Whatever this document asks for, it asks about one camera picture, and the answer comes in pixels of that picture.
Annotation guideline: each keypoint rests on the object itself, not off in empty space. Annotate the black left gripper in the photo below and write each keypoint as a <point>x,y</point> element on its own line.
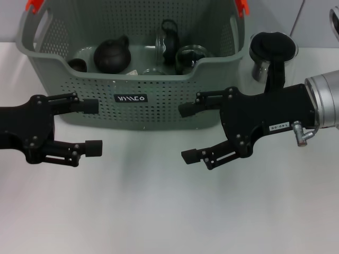
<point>23,124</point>

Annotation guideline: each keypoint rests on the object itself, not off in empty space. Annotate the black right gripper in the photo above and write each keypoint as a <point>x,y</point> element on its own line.
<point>267,116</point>

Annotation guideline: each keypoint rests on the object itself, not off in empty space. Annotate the grey perforated storage bin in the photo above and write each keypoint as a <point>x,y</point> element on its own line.
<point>106,79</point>

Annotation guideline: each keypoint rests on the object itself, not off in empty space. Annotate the dark clay teacup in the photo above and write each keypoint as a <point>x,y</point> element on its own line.
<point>77,65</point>

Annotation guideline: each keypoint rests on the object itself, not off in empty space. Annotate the dark clay teapot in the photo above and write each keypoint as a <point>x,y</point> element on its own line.
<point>111,56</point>

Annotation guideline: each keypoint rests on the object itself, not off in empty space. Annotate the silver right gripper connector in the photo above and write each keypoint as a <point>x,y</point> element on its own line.
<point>299,133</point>

